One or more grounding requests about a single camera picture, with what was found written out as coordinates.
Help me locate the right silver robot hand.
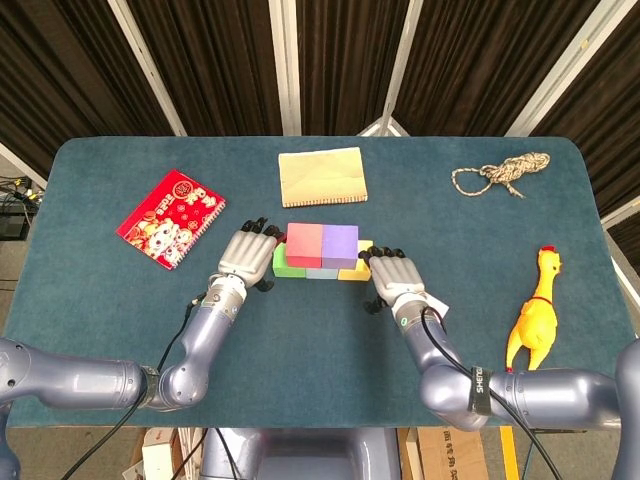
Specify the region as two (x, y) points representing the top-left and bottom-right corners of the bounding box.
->
(359, 244), (427, 315)

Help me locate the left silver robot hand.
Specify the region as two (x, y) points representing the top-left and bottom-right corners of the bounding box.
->
(217, 217), (287, 292)

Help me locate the green foam cube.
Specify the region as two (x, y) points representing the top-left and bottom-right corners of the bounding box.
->
(272, 242), (307, 279)

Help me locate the yellow foam cube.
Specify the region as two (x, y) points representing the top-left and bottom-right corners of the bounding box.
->
(337, 240), (375, 282)

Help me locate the red foam cube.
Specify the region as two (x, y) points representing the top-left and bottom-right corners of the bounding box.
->
(285, 222), (324, 270)

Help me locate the purple foam cube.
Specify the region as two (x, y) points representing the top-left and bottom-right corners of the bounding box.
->
(321, 224), (360, 270)

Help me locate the red spiral notebook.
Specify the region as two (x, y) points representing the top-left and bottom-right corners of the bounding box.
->
(115, 169), (227, 271)

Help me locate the pale yellow spiral notebook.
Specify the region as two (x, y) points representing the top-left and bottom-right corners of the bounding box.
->
(277, 146), (369, 209)

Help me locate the teal felt table cover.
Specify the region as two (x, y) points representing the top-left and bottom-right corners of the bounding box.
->
(0, 135), (640, 430)

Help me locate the yellow rubber chicken toy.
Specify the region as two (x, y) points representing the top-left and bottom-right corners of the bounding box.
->
(504, 244), (563, 374)

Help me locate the brown printed cardboard box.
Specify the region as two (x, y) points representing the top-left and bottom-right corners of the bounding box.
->
(417, 427), (489, 480)

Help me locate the dark brown pleated curtain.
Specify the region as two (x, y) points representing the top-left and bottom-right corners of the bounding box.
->
(0, 0), (640, 261)

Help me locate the grey-blue robot torso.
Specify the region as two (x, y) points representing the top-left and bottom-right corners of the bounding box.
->
(199, 427), (401, 480)

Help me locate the white cardboard box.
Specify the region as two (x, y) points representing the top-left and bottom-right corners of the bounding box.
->
(122, 427), (201, 480)

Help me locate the black equipment box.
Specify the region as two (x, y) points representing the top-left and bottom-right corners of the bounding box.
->
(0, 193), (39, 242)

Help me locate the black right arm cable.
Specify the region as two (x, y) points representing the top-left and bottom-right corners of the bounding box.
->
(419, 305), (566, 480)

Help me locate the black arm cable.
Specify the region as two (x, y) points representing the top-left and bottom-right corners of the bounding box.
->
(59, 294), (206, 480)
(419, 305), (566, 480)

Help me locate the black right arm cable strap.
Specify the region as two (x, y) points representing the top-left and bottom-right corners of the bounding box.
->
(468, 365), (494, 415)

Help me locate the black arm cable strap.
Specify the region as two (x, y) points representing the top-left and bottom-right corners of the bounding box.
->
(139, 365), (162, 410)
(468, 365), (494, 415)

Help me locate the black left arm cable strap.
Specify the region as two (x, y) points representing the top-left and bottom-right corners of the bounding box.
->
(139, 365), (162, 410)

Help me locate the braided beige rope bundle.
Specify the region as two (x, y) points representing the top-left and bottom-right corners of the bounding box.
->
(451, 151), (552, 200)

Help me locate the white metal frame post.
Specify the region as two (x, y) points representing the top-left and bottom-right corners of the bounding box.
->
(504, 0), (624, 137)
(106, 0), (189, 137)
(356, 0), (427, 138)
(268, 0), (304, 137)

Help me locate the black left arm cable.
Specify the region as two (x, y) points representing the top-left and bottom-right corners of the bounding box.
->
(59, 294), (206, 480)

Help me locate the white metal floor rail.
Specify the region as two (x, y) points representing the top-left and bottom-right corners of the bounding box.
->
(0, 142), (49, 189)
(599, 197), (640, 231)

